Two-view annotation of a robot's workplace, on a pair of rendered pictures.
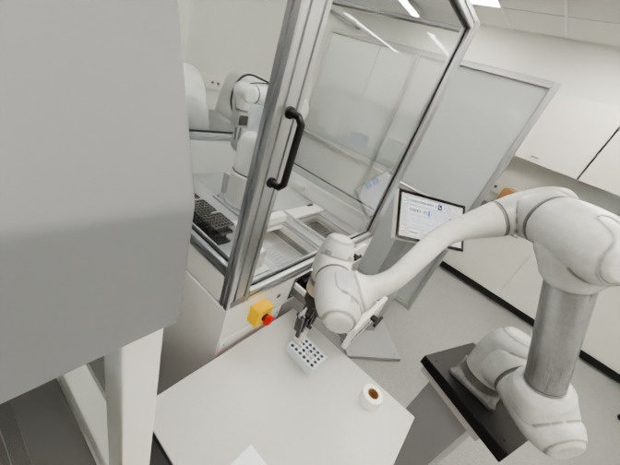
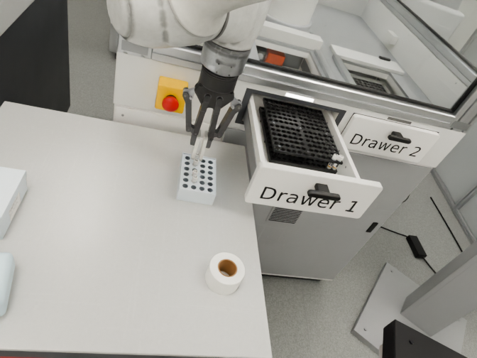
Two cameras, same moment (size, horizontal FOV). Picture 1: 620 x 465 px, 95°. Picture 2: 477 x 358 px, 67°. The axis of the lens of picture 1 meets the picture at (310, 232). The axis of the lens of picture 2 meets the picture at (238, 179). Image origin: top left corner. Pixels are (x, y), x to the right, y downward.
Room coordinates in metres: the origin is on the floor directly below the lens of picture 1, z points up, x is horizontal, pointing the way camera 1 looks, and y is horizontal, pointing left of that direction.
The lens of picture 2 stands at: (0.30, -0.62, 1.37)
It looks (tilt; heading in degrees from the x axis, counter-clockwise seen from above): 41 degrees down; 41
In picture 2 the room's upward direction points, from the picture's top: 22 degrees clockwise
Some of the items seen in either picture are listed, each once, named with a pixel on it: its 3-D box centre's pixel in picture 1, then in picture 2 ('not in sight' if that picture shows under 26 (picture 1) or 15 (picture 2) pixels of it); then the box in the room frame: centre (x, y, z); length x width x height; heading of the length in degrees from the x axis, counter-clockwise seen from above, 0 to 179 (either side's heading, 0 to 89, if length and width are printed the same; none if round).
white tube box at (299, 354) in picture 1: (305, 353); (196, 177); (0.71, -0.14, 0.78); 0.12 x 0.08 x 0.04; 59
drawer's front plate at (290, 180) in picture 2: (366, 320); (313, 192); (0.88, -0.33, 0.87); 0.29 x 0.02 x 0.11; 151
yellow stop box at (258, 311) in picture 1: (260, 313); (171, 95); (0.72, 0.06, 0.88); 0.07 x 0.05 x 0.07; 151
